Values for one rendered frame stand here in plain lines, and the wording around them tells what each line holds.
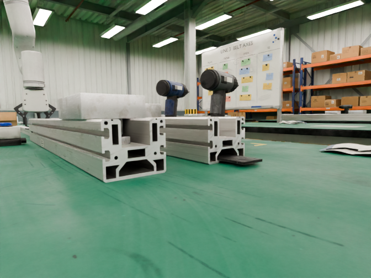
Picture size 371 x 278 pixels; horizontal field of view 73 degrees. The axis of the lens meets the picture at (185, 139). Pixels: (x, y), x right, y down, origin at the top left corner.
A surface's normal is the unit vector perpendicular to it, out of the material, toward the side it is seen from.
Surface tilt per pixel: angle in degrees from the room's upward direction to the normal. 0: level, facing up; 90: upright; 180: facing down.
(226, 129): 90
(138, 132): 90
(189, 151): 90
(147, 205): 0
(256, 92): 90
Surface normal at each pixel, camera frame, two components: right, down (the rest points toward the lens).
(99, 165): -0.79, 0.07
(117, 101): 0.61, 0.07
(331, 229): -0.01, -1.00
